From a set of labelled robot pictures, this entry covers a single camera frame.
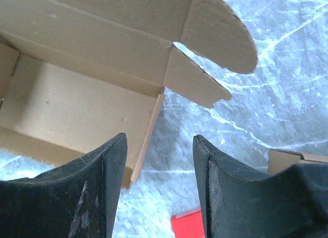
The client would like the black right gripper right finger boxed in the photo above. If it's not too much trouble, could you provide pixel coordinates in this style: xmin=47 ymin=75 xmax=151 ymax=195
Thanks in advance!
xmin=193 ymin=135 xmax=327 ymax=237

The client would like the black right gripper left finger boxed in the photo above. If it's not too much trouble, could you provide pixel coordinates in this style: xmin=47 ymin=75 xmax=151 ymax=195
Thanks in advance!
xmin=1 ymin=133 xmax=128 ymax=237

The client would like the red flat block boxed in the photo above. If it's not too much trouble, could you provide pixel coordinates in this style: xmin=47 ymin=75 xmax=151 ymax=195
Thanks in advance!
xmin=171 ymin=207 xmax=205 ymax=238

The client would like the cardboard box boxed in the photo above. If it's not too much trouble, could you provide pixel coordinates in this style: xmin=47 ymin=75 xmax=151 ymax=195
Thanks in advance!
xmin=1 ymin=0 xmax=258 ymax=188
xmin=268 ymin=149 xmax=327 ymax=175

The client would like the closed folded cardboard box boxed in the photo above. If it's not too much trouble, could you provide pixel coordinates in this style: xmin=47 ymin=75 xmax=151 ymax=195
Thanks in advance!
xmin=268 ymin=149 xmax=327 ymax=175

